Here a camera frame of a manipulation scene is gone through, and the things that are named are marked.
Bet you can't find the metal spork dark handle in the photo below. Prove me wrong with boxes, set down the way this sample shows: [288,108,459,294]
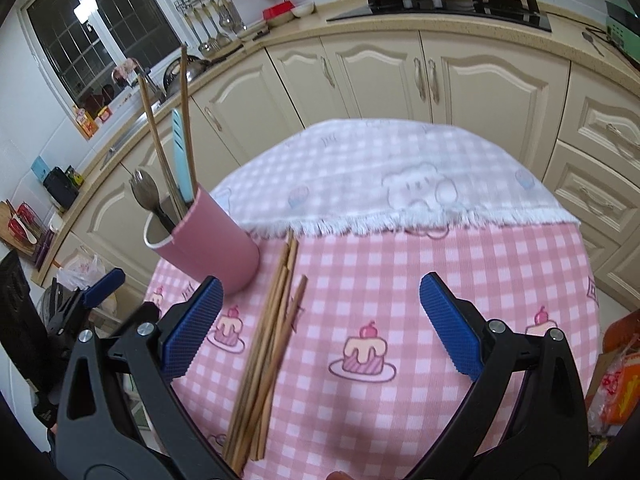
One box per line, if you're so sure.
[129,169,176,233]

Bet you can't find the dark kitchen window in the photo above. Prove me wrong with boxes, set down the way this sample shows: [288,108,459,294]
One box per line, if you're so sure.
[22,0,179,116]

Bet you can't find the orange snack package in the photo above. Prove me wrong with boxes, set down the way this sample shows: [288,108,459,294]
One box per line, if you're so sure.
[586,310,639,436]

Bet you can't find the black knife block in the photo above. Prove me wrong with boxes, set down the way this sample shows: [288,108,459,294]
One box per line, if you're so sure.
[43,167,79,210]

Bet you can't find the pink utensil cup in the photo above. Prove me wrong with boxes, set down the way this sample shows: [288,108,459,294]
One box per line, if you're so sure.
[142,188,260,295]

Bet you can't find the wooden chopstick bundle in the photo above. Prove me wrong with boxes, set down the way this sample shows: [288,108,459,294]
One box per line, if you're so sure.
[222,229,298,474]

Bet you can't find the light blue knife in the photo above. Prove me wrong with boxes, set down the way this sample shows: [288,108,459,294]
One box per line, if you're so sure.
[171,108,194,206]

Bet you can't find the loose wooden chopstick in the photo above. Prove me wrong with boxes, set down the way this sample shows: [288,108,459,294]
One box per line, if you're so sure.
[232,275,308,474]

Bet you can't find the steel wok in sink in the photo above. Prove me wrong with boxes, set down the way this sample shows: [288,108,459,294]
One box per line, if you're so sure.
[162,54,214,97]

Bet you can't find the pink checkered tablecloth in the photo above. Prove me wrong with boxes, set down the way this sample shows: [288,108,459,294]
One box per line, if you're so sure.
[147,117,601,480]

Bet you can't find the hanging utensil rack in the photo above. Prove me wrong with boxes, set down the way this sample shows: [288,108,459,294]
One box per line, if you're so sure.
[174,0,245,61]

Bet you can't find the cream lower cabinets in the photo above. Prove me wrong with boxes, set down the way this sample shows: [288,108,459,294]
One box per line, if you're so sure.
[29,14,640,311]

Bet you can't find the red container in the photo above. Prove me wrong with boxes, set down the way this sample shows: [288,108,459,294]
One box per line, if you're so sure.
[262,0,294,21]

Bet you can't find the white bowl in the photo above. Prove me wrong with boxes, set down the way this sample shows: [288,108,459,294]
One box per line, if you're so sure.
[291,2,316,18]

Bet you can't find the metal spoon on counter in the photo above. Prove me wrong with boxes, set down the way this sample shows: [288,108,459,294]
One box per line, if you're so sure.
[582,30,603,56]

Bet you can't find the black gas stove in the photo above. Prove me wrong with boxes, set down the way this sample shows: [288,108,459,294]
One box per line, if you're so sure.
[329,0,552,32]

